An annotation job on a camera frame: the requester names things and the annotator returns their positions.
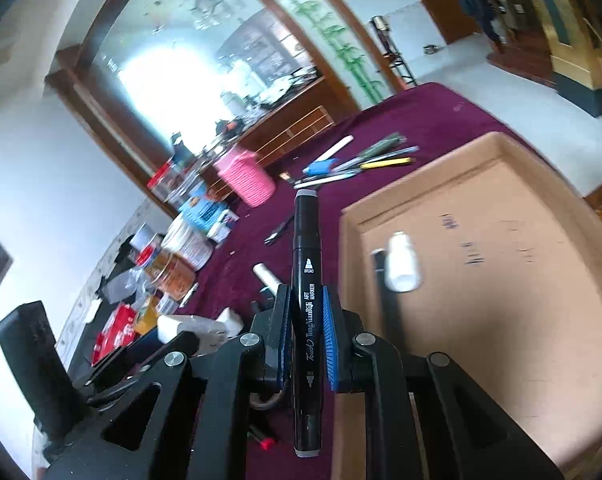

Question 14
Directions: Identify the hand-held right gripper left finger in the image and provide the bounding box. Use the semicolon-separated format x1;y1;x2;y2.
41;284;293;480

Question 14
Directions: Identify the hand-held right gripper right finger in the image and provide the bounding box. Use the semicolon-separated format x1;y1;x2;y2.
322;284;566;480

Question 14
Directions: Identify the black art marker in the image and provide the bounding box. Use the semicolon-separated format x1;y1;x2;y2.
292;190;326;458

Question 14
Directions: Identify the cardboard box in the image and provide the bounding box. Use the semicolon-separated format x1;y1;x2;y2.
331;131;602;480

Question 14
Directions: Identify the white cylindrical tube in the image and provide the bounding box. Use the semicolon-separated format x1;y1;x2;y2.
253;262;282;293

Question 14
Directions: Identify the red packet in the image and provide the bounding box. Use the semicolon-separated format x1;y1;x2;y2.
92;305;136;366

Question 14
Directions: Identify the red capped black pen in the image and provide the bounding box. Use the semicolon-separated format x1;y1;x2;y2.
248;425;277;453

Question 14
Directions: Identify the small white bottle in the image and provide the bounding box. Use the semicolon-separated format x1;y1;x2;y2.
383;231;426;292

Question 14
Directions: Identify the black metal clip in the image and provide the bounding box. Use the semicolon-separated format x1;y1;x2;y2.
264;215;296;246

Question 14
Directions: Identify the orange round tin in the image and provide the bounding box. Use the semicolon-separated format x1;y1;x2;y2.
143;250;197;302

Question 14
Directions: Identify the small blue white box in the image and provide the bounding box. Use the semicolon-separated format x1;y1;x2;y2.
208;209;241;243

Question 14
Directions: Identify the white plastic jar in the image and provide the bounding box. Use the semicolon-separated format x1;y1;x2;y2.
161;212;216;271

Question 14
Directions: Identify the blue labelled plastic bottle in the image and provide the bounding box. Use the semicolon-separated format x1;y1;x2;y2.
178;192;227;233

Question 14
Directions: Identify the long white pen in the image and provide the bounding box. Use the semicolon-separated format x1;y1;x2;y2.
296;171;363;189

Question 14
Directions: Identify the pink knitted bottle cover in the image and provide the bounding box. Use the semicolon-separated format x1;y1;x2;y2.
213;147;278;208

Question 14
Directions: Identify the clear jar with red lid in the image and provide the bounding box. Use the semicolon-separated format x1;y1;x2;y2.
147;157;202;203

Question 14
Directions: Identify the white marker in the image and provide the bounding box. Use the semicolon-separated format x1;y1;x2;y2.
315;135;356;165

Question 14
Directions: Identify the dark green pen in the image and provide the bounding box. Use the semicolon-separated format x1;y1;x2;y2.
356;131;408;158

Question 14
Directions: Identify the wooden cabinet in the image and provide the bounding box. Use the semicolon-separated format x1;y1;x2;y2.
241;105;334;167

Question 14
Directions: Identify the maroon velvet tablecloth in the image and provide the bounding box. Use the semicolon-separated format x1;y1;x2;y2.
66;81;532;480

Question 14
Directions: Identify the wood framed mirror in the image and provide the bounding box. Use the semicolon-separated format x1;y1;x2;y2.
46;0;362;201

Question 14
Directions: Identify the brown wooden door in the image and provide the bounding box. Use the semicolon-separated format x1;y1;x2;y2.
391;0;482;45

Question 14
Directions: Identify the green bamboo wall decor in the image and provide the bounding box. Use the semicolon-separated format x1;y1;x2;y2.
261;0;384;103

